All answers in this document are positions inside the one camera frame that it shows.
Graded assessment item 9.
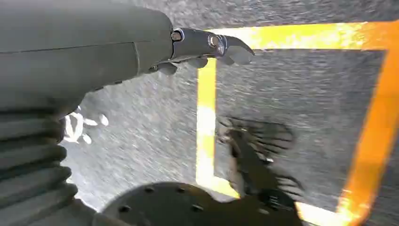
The ribbed grey left arm sleeve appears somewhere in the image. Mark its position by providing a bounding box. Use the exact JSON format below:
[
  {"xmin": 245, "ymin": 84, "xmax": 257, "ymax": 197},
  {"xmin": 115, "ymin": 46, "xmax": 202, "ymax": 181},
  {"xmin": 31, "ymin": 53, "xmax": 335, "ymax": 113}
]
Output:
[{"xmin": 0, "ymin": 107, "xmax": 79, "ymax": 226}]

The yellow tape square outline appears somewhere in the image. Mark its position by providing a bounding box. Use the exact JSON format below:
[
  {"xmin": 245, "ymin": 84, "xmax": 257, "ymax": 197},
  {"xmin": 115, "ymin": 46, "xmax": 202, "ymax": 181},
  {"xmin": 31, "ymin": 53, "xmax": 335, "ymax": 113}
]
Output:
[{"xmin": 195, "ymin": 19, "xmax": 399, "ymax": 226}]

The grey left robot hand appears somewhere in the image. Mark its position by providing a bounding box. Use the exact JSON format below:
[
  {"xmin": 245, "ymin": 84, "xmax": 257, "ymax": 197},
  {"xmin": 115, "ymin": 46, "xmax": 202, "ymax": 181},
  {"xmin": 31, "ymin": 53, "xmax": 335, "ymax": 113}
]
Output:
[{"xmin": 0, "ymin": 0, "xmax": 304, "ymax": 226}]

